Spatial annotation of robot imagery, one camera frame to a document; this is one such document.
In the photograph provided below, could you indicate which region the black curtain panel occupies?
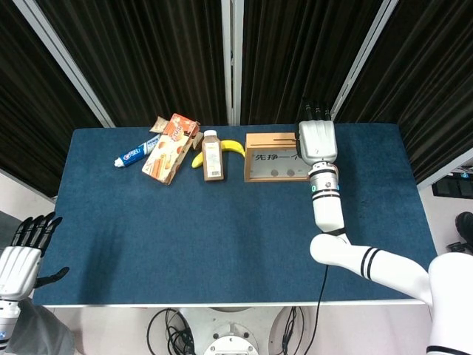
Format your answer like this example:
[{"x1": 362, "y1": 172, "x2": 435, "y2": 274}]
[
  {"x1": 35, "y1": 0, "x2": 228, "y2": 128},
  {"x1": 334, "y1": 0, "x2": 473, "y2": 185},
  {"x1": 0, "y1": 0, "x2": 103, "y2": 199},
  {"x1": 239, "y1": 0, "x2": 387, "y2": 126}
]

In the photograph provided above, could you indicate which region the wooden money box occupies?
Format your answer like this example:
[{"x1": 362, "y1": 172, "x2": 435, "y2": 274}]
[{"x1": 244, "y1": 132, "x2": 312, "y2": 183}]

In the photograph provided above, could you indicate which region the yellow banana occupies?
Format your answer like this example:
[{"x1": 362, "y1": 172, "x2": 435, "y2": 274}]
[{"x1": 191, "y1": 140, "x2": 247, "y2": 169}]

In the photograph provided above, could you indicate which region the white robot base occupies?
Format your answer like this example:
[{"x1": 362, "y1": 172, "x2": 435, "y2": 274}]
[{"x1": 177, "y1": 305, "x2": 296, "y2": 355}]

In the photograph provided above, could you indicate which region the blue table cloth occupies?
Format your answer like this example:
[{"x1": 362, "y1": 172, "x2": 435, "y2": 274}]
[{"x1": 32, "y1": 123, "x2": 440, "y2": 307}]

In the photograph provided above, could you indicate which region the orange biscuit box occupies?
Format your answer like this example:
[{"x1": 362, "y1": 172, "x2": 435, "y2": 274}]
[{"x1": 141, "y1": 112, "x2": 205, "y2": 186}]

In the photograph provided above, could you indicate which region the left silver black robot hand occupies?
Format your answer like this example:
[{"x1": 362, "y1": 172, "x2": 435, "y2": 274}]
[{"x1": 0, "y1": 212, "x2": 70, "y2": 300}]

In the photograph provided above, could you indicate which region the small brown snack packet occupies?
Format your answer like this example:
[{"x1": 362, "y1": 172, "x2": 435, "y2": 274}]
[{"x1": 149, "y1": 116, "x2": 169, "y2": 134}]

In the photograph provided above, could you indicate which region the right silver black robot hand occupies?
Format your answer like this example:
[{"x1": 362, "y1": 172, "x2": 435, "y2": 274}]
[{"x1": 295, "y1": 96, "x2": 339, "y2": 166}]

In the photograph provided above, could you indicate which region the brown juice bottle white cap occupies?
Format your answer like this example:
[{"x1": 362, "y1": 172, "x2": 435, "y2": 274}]
[{"x1": 201, "y1": 129, "x2": 225, "y2": 182}]

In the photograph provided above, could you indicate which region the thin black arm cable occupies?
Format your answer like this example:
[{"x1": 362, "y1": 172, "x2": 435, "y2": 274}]
[{"x1": 305, "y1": 264, "x2": 330, "y2": 355}]

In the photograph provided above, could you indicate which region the blue white toothpaste tube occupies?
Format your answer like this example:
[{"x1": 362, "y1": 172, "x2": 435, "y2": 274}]
[{"x1": 113, "y1": 133, "x2": 162, "y2": 168}]

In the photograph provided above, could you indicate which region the black electronic device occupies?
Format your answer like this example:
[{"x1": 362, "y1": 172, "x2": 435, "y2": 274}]
[{"x1": 431, "y1": 172, "x2": 473, "y2": 200}]

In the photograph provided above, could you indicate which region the black cable bundle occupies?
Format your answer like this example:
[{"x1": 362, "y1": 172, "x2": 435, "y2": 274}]
[
  {"x1": 146, "y1": 307, "x2": 196, "y2": 355},
  {"x1": 279, "y1": 305, "x2": 308, "y2": 355}
]

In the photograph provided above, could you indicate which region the white frame post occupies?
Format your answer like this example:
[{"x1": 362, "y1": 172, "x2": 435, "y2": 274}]
[
  {"x1": 220, "y1": 0, "x2": 245, "y2": 126},
  {"x1": 330, "y1": 0, "x2": 399, "y2": 123},
  {"x1": 13, "y1": 0, "x2": 116, "y2": 129},
  {"x1": 416, "y1": 147, "x2": 473, "y2": 191}
]

